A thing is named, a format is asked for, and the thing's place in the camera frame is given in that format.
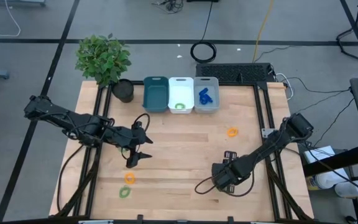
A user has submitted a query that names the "black aluminium table frame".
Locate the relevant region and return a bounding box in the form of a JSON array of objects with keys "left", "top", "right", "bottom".
[{"left": 54, "top": 80, "right": 313, "bottom": 223}]

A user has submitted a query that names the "yellow floor cable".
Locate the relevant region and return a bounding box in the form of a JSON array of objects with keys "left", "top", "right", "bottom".
[{"left": 252, "top": 0, "right": 275, "bottom": 63}]

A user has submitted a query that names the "white paper box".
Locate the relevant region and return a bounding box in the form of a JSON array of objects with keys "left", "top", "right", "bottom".
[{"left": 303, "top": 145, "right": 337, "bottom": 165}]

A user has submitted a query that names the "white paper towel roll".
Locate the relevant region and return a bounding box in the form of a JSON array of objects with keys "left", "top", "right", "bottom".
[{"left": 314, "top": 169, "right": 351, "bottom": 190}]

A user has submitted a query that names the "white plastic object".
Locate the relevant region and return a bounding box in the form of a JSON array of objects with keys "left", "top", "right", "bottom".
[{"left": 334, "top": 180, "right": 358, "bottom": 199}]

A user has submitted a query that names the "black vented computer case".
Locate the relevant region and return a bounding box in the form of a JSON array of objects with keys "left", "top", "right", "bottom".
[{"left": 195, "top": 62, "right": 275, "bottom": 84}]

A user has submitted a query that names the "black plant pot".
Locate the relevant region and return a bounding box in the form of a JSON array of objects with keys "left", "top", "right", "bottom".
[{"left": 112, "top": 78, "right": 135, "bottom": 104}]

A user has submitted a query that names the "black floor cable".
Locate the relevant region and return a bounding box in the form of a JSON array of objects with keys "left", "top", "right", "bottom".
[{"left": 201, "top": 0, "right": 214, "bottom": 43}]

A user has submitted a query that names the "grey plastic bin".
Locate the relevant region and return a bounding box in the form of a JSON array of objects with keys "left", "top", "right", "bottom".
[{"left": 193, "top": 77, "right": 221, "bottom": 114}]

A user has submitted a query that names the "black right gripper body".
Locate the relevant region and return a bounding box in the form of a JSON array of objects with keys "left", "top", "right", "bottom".
[{"left": 211, "top": 157, "right": 245, "bottom": 189}]

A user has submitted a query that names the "grey cart base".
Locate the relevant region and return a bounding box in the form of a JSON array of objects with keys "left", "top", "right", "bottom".
[{"left": 0, "top": 0, "right": 47, "bottom": 7}]

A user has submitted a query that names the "teal plastic bin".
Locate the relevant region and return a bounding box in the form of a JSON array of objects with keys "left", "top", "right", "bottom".
[{"left": 142, "top": 76, "right": 170, "bottom": 113}]

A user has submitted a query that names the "white plastic bin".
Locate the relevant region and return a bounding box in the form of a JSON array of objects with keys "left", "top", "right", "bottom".
[{"left": 168, "top": 77, "right": 195, "bottom": 114}]

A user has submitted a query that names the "green artificial plant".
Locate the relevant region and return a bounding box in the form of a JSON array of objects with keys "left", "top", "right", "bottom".
[{"left": 75, "top": 33, "right": 132, "bottom": 89}]

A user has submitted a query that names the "black coiled cable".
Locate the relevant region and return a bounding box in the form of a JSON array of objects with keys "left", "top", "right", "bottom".
[{"left": 190, "top": 41, "right": 218, "bottom": 64}]

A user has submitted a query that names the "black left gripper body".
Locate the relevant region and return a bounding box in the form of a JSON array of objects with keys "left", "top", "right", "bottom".
[{"left": 112, "top": 121, "right": 143, "bottom": 153}]

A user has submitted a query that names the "black metal beam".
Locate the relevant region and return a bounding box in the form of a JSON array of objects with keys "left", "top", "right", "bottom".
[{"left": 302, "top": 144, "right": 358, "bottom": 177}]

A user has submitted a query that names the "yellow packet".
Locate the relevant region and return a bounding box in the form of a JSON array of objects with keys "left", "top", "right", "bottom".
[{"left": 306, "top": 175, "right": 321, "bottom": 191}]

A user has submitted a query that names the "white power cable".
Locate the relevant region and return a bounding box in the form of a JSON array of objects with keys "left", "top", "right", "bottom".
[{"left": 275, "top": 72, "right": 295, "bottom": 101}]

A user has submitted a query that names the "white floor cable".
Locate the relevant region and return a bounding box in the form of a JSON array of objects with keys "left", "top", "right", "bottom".
[{"left": 0, "top": 0, "right": 22, "bottom": 37}]

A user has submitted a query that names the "black cable tangle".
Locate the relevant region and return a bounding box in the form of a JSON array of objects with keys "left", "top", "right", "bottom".
[{"left": 152, "top": 0, "right": 185, "bottom": 14}]

